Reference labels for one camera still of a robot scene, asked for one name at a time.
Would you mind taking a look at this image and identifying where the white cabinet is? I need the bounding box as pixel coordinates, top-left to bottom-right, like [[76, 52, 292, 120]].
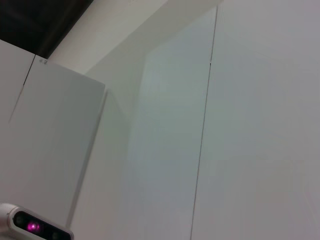
[[0, 39, 106, 240]]

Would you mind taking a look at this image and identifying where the dark window opening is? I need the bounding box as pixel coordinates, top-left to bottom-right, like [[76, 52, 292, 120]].
[[0, 0, 95, 60]]

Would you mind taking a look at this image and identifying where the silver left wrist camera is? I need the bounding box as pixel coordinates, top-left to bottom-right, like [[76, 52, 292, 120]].
[[0, 202, 75, 240]]

